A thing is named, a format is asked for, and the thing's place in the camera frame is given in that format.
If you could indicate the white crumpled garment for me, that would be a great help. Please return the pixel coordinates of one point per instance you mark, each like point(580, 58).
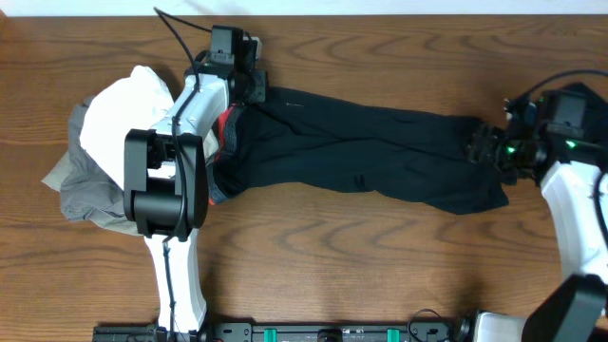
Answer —
point(143, 101)

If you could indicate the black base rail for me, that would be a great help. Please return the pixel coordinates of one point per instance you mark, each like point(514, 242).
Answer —
point(431, 331)

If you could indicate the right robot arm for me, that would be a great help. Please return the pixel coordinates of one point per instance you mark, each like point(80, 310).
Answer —
point(571, 174)

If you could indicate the grey crumpled garment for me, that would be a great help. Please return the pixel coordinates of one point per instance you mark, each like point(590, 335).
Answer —
point(87, 193)

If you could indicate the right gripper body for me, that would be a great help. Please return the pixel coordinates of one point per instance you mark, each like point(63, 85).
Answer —
point(504, 153)

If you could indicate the black garment at right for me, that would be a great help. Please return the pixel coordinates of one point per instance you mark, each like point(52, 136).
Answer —
point(593, 100)

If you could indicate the black leggings with red waistband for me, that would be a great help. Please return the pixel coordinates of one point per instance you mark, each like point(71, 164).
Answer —
point(295, 136)

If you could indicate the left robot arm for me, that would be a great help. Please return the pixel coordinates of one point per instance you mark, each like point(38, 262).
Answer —
point(165, 189)

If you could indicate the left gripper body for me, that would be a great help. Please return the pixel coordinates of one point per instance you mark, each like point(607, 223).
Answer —
point(256, 86)

